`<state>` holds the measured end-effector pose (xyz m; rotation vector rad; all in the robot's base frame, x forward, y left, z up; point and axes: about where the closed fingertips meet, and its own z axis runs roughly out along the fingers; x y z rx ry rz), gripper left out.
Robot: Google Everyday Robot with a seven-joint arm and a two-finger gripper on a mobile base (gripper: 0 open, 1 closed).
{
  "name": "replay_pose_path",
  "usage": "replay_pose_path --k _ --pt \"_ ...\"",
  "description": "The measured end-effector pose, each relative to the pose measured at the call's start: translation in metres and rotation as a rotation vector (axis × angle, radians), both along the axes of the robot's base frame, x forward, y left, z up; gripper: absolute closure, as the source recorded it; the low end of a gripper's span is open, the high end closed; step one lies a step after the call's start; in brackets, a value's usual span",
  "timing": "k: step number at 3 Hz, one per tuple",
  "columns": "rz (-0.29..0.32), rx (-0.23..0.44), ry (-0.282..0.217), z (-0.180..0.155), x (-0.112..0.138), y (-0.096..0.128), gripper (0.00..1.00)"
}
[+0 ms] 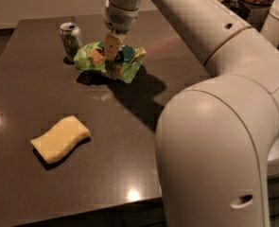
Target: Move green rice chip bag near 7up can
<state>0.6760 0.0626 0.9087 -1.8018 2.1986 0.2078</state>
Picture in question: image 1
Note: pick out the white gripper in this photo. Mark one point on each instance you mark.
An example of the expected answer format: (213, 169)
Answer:
(120, 19)

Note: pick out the green rice chip bag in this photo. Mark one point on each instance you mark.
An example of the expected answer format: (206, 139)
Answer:
(125, 66)

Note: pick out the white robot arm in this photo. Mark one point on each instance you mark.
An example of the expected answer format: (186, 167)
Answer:
(213, 139)

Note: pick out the green 7up can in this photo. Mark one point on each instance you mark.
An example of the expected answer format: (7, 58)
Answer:
(71, 39)

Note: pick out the yellow sponge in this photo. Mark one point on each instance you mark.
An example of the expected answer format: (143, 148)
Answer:
(56, 143)

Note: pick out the dark box with snacks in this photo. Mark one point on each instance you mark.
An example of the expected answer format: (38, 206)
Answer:
(254, 12)

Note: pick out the black drawer handle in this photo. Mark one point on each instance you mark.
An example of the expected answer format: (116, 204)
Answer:
(274, 211)

